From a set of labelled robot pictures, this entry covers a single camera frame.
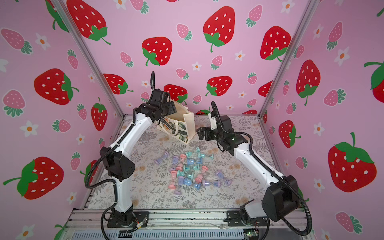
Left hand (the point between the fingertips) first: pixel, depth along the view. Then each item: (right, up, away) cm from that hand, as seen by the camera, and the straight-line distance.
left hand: (172, 107), depth 87 cm
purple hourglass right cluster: (+33, -43, -3) cm, 54 cm away
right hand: (+17, -13, -8) cm, 23 cm away
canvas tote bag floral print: (+5, -10, +2) cm, 11 cm away
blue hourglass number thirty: (+9, -43, -3) cm, 44 cm away
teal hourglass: (+5, -39, 0) cm, 40 cm away
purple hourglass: (-10, -33, +6) cm, 35 cm away
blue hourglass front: (+15, -44, -5) cm, 47 cm away
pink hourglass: (+1, -45, -4) cm, 45 cm away
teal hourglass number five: (+14, -29, +11) cm, 34 cm away
